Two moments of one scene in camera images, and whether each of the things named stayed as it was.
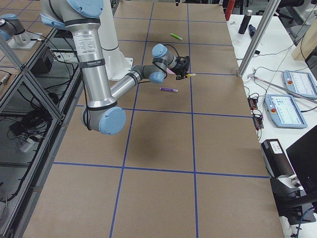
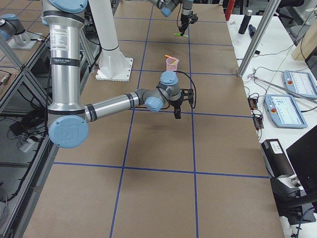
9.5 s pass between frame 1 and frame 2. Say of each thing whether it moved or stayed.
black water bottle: stayed
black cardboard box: stayed
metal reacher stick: stayed
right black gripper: moved
